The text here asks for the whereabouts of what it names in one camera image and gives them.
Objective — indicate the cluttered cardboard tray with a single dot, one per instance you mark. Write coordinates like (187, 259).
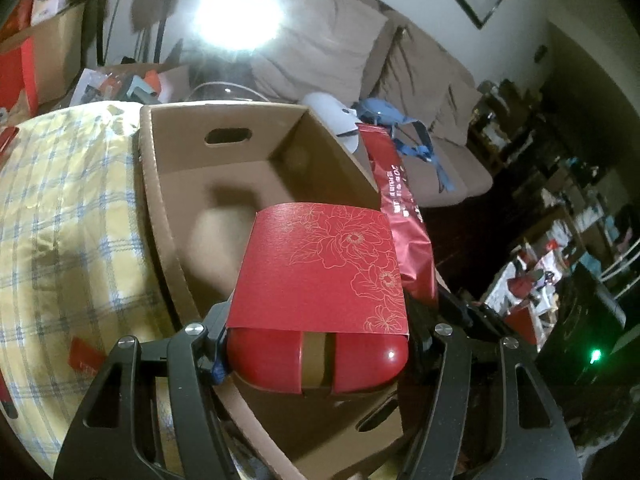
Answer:
(125, 85)

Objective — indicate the white domed device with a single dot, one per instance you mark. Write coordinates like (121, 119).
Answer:
(327, 112)

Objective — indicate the brown cardboard carton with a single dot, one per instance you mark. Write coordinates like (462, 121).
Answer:
(60, 60)

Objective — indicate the beige sofa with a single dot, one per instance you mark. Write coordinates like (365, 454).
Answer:
(450, 160)

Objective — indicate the yellow plaid tablecloth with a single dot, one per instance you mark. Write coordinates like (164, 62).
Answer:
(65, 220)

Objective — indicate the red rounded tin floral sleeve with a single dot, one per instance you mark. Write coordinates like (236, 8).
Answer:
(320, 270)

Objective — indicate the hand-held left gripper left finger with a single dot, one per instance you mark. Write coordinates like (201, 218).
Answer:
(212, 340)

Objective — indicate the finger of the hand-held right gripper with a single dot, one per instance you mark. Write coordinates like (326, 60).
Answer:
(465, 307)

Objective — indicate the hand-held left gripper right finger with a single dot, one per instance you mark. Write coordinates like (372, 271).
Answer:
(425, 350)

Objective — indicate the brown cardboard box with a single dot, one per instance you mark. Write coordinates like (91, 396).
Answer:
(215, 185)

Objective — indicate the medium beige cushion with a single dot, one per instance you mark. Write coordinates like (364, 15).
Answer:
(425, 75)

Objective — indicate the long red foil packet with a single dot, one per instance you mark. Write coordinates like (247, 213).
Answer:
(405, 220)

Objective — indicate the dark cluttered shelf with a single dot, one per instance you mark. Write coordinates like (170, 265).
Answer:
(550, 185)

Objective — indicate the bright lamp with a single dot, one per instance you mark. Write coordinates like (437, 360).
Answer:
(237, 10)

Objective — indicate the large beige cushion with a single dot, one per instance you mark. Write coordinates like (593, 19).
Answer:
(325, 45)

